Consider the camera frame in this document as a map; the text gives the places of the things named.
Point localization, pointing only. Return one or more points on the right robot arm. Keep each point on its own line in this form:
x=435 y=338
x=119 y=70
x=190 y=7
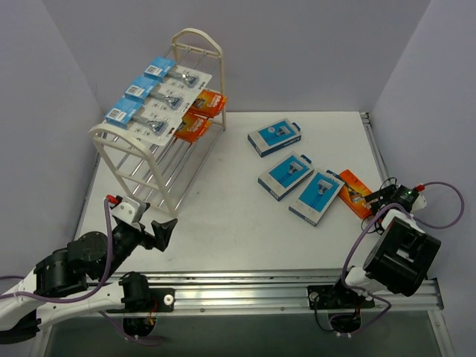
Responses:
x=401 y=258

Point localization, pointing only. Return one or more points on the blue harry's box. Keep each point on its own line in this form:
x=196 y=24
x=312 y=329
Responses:
x=286 y=175
x=317 y=196
x=274 y=137

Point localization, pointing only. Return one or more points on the orange Gillette Fusion box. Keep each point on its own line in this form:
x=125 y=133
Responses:
x=209 y=103

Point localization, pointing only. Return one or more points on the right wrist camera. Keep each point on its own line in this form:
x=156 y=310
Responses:
x=420 y=201

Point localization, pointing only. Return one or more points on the aluminium rail frame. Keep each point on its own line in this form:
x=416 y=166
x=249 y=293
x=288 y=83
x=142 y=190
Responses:
x=237 y=250

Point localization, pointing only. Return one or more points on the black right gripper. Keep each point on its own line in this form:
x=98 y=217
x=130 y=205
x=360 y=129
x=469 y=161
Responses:
x=384 y=197

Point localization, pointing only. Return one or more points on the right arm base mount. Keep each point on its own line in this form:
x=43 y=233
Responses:
x=327 y=297

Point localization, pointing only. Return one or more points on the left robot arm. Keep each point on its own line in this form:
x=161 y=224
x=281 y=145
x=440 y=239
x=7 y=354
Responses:
x=74 y=280

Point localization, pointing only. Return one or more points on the cream metal-rod shelf rack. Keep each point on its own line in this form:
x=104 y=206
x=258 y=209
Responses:
x=161 y=176

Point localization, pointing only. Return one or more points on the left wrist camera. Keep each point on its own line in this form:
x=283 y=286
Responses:
x=121 y=209

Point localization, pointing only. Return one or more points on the blue Gillette razor blister pack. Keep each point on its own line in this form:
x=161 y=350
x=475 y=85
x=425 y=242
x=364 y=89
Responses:
x=165 y=70

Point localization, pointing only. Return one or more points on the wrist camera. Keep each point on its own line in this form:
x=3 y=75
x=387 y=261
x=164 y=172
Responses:
x=420 y=201
x=121 y=209

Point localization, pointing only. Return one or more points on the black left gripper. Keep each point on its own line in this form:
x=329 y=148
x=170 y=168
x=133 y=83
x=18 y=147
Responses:
x=149 y=236

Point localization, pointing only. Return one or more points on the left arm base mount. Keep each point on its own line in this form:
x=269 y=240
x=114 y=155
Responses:
x=140 y=299

